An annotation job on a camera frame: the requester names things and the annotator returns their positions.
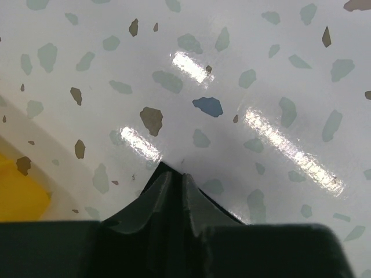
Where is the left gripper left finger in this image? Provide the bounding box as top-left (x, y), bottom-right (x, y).
top-left (1, 172), bottom-right (174, 277)

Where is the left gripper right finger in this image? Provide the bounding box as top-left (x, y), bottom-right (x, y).
top-left (182, 174), bottom-right (354, 277)

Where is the black t shirt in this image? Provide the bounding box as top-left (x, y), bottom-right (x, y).
top-left (138, 162), bottom-right (244, 225)

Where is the yellow plastic bin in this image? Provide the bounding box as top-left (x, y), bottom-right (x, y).
top-left (1, 138), bottom-right (50, 222)

